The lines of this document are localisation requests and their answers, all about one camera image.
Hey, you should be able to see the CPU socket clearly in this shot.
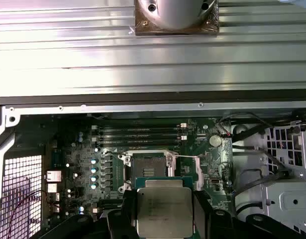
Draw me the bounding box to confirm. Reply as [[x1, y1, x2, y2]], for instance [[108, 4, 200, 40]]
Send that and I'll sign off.
[[117, 148, 180, 194]]

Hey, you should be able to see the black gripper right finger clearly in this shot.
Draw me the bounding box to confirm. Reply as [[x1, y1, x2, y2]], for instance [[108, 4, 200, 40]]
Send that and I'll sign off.
[[193, 190, 304, 239]]

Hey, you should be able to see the RAM slot with white clips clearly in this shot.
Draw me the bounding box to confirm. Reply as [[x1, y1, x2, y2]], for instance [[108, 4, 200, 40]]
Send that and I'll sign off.
[[92, 123, 188, 132], [92, 136, 188, 144]]

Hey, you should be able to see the silver CPU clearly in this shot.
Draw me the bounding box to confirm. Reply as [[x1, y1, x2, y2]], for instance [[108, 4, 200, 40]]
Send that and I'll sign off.
[[134, 176, 201, 239]]

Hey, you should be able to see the silver metal disk bay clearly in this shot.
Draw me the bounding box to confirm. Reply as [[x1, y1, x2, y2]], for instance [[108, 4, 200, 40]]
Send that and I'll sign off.
[[232, 117, 306, 239]]

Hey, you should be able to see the black PC case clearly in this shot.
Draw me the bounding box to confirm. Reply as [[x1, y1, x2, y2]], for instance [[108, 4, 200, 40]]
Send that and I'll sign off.
[[0, 89, 306, 239]]

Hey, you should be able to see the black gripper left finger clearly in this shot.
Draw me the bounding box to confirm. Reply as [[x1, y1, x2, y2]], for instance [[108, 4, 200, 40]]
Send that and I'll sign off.
[[47, 189, 138, 239]]

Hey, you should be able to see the thick black cable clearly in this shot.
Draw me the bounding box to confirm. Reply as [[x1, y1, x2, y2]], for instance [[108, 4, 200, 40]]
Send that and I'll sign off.
[[232, 146, 292, 200]]

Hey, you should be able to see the RAM slot with black clips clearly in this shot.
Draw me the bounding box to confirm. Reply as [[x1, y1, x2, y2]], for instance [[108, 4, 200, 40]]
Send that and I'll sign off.
[[97, 133, 181, 139], [97, 143, 181, 149]]

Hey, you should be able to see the round silver coin battery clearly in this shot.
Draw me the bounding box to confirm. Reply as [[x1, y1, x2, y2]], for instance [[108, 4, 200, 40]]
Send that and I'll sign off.
[[208, 134, 222, 148]]

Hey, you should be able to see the green motherboard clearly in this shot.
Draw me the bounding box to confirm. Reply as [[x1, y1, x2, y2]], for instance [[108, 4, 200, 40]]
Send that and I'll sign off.
[[42, 113, 234, 230]]

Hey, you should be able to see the metal wire locking lever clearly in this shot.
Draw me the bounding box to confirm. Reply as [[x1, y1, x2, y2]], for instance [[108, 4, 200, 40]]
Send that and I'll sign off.
[[102, 150, 123, 158]]

